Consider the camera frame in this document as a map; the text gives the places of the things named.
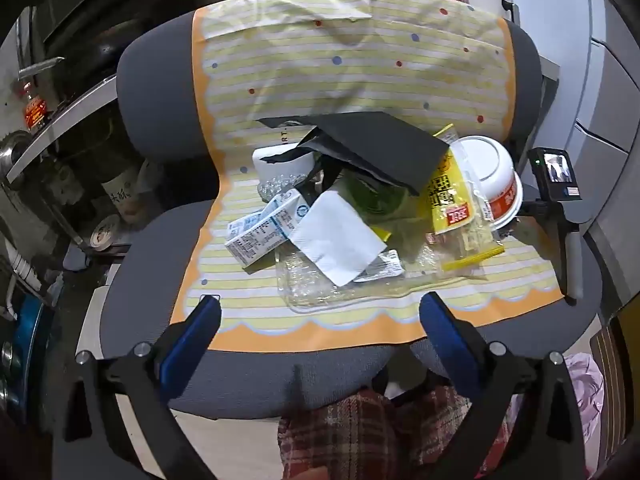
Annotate brown striped doormat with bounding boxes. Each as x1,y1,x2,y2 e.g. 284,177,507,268
589,305,640,466

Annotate small printed wrapper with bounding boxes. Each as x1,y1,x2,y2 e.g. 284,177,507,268
352,249,405,283

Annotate white instant noodle bowl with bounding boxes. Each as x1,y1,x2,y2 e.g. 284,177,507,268
452,135,524,231

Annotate small bin with pink liner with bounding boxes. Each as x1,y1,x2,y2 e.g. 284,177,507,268
565,352,606,443

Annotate blue container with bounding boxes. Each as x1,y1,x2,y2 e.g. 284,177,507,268
12,290,56,421

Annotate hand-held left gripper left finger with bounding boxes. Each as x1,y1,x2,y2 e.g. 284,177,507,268
64,294,223,480

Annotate green plastic wrapper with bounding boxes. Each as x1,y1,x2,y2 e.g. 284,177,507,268
340,165,426,218

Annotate grey office chair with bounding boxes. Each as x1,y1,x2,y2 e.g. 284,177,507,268
97,15,606,421

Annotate clear plastic packaging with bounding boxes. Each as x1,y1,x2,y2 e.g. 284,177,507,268
276,247,416,313

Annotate beige sack with writing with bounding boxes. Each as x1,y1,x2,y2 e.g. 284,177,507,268
102,167,142,221

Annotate white paper napkin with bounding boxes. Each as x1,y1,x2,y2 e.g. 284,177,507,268
290,191,388,287

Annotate person's plaid pants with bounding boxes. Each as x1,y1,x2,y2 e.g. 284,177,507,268
277,385,506,480

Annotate blue and white milk carton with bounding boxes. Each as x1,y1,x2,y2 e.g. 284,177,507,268
224,187,313,268

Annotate yellow striped plastic mat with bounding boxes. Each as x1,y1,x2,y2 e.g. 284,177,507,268
170,0,563,353

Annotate yellow snack packet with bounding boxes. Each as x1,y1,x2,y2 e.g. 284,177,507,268
425,125,473,236

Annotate clear bag with yellow strip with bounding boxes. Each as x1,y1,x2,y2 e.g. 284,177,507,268
425,195,506,273

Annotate small action camera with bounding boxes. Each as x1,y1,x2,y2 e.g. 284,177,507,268
529,147,580,200

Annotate metal shelf rack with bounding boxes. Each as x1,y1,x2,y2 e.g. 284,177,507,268
0,10,121,261

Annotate clear bubble wrap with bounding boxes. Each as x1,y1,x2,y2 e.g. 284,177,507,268
257,172,306,202

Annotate white desk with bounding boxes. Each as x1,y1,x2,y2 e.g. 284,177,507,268
537,55,561,83

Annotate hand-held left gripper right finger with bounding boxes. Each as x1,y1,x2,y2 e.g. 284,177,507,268
419,290,587,480

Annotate white plastic cup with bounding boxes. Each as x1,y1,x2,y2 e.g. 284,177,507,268
251,146,316,196

